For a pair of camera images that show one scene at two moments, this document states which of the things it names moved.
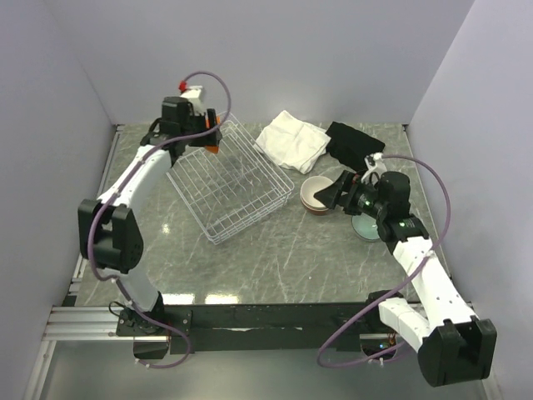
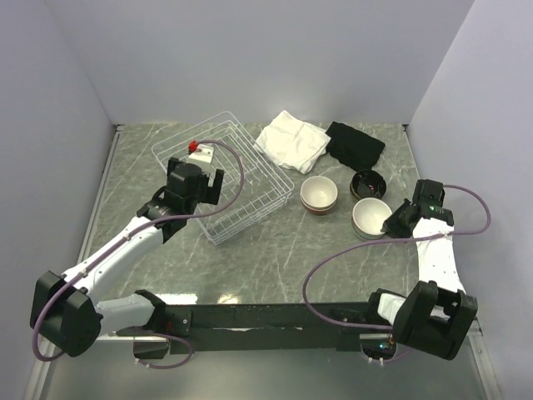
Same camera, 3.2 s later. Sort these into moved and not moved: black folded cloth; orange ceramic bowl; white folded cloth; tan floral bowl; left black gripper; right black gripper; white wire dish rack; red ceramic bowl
Moved: right black gripper; left black gripper; orange ceramic bowl
Not moved: red ceramic bowl; white wire dish rack; tan floral bowl; black folded cloth; white folded cloth
